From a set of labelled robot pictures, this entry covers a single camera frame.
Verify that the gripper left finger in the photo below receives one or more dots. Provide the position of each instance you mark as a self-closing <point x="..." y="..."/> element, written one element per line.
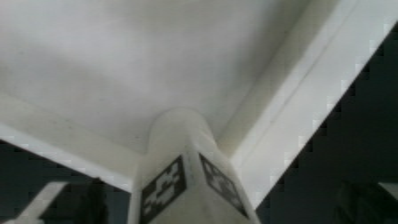
<point x="69" y="203"/>

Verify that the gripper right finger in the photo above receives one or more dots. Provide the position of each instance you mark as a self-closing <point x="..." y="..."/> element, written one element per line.
<point x="366" y="203"/>

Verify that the white table leg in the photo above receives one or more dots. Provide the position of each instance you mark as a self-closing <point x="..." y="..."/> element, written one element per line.
<point x="186" y="189"/>

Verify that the white square table top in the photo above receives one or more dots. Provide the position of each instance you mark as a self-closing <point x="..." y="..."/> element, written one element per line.
<point x="110" y="59"/>

